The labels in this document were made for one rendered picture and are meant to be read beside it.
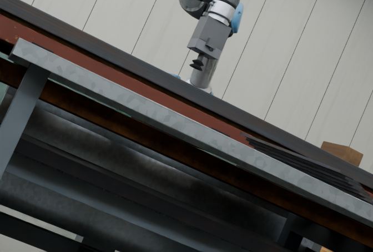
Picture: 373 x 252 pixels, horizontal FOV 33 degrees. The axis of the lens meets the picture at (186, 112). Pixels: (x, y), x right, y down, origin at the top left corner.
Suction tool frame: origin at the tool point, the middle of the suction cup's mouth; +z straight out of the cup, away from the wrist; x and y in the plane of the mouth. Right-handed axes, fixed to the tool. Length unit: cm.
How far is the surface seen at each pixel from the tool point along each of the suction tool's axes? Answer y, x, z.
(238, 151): -12, -68, 22
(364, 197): 19, -68, 19
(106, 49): -35.1, -33.6, 11.5
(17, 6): -56, -31, 12
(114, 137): -1, 42, 28
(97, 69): -35, -34, 16
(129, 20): 227, 980, -186
